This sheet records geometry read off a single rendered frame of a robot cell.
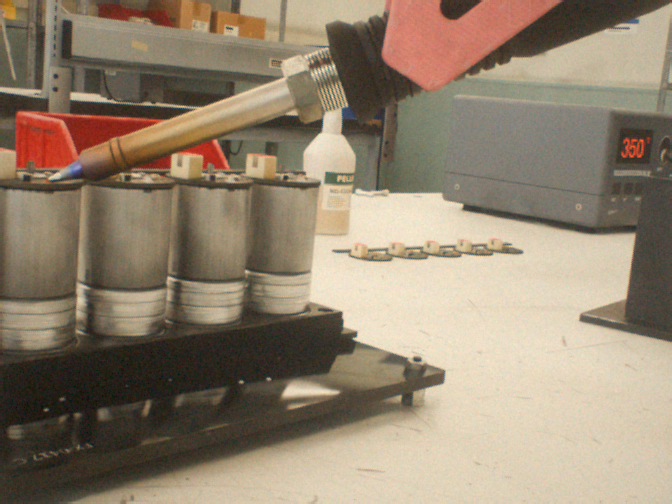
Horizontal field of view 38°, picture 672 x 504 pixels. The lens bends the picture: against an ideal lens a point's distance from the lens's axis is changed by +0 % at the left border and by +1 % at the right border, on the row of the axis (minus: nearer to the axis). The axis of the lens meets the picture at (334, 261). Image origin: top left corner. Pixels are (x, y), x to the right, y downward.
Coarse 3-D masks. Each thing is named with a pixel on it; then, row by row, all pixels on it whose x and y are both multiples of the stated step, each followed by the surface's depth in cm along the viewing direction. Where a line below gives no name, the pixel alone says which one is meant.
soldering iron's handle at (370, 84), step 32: (448, 0) 22; (480, 0) 22; (576, 0) 21; (608, 0) 22; (640, 0) 22; (352, 32) 22; (384, 32) 22; (544, 32) 22; (576, 32) 22; (352, 64) 21; (384, 64) 22; (480, 64) 22; (352, 96) 22; (384, 96) 22
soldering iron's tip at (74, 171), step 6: (78, 162) 23; (66, 168) 23; (72, 168) 23; (78, 168) 23; (60, 174) 23; (66, 174) 23; (72, 174) 23; (78, 174) 23; (48, 180) 23; (54, 180) 23; (60, 180) 23; (66, 180) 23
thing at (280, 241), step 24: (264, 192) 29; (288, 192) 29; (312, 192) 29; (264, 216) 29; (288, 216) 29; (312, 216) 29; (264, 240) 29; (288, 240) 29; (312, 240) 30; (264, 264) 29; (288, 264) 29; (264, 288) 29; (288, 288) 29; (264, 312) 29; (288, 312) 29
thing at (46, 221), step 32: (0, 192) 23; (32, 192) 23; (64, 192) 23; (0, 224) 23; (32, 224) 23; (64, 224) 23; (0, 256) 23; (32, 256) 23; (64, 256) 23; (0, 288) 23; (32, 288) 23; (64, 288) 24; (0, 320) 23; (32, 320) 23; (64, 320) 24; (0, 352) 23; (32, 352) 23
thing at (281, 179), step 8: (240, 176) 29; (248, 176) 29; (280, 176) 29; (288, 176) 29; (296, 176) 30; (304, 176) 30; (272, 184) 28; (280, 184) 28; (288, 184) 29; (296, 184) 29; (304, 184) 29; (312, 184) 29; (320, 184) 30
